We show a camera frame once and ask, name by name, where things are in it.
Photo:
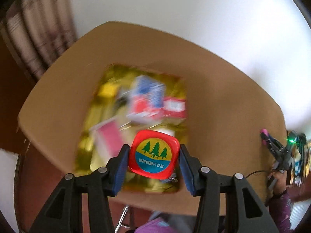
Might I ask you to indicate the metal chair leg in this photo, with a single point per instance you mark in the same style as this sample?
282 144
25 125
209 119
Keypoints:
122 217

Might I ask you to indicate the red box with white label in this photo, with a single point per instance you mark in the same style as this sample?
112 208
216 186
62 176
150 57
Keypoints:
175 106

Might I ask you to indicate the red tape measure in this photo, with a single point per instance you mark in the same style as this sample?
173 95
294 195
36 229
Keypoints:
153 154

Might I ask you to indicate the blue and red box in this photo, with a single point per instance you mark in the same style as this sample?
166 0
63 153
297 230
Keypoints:
145 98

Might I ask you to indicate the yellow tape measure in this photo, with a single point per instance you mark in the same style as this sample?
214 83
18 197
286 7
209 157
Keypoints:
108 90

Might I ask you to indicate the striped brown curtain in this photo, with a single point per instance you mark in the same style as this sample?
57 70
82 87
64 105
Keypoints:
36 34

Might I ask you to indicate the person's purple clothing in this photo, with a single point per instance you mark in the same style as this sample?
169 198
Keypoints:
158 224

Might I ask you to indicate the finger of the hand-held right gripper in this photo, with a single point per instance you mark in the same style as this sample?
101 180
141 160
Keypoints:
271 142

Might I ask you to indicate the gold metal tray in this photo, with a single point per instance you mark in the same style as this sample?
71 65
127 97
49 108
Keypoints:
102 116

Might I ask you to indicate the person's right hand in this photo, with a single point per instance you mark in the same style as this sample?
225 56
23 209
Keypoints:
280 180

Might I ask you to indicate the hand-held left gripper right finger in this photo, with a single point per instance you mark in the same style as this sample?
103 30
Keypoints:
187 170

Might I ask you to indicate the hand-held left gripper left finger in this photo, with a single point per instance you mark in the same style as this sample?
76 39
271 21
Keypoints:
121 167

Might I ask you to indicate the person's right forearm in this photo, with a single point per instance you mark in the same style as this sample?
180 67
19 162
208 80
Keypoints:
281 213

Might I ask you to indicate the pink and white box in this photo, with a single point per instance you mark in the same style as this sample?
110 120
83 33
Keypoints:
108 137

